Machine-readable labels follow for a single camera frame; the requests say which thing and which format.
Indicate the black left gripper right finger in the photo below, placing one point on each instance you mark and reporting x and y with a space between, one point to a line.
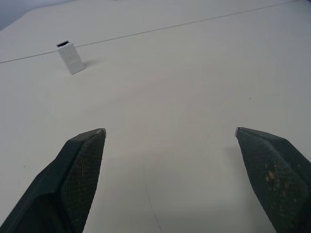
274 179

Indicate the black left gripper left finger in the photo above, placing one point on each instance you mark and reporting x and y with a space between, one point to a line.
65 184

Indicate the small white adapter block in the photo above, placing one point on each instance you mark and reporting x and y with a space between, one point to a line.
71 58

